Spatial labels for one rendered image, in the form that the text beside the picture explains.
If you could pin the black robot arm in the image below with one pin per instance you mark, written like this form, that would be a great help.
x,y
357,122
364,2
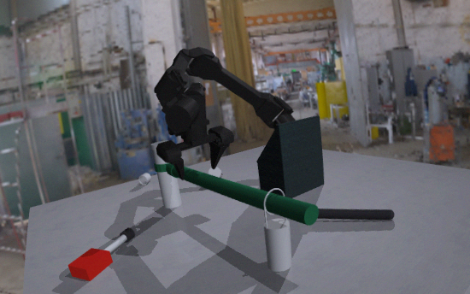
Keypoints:
x,y
182,107

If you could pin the green cylinder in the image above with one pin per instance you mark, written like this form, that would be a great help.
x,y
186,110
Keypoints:
x,y
287,207

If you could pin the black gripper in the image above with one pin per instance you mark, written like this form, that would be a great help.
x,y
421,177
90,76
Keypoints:
x,y
218,138

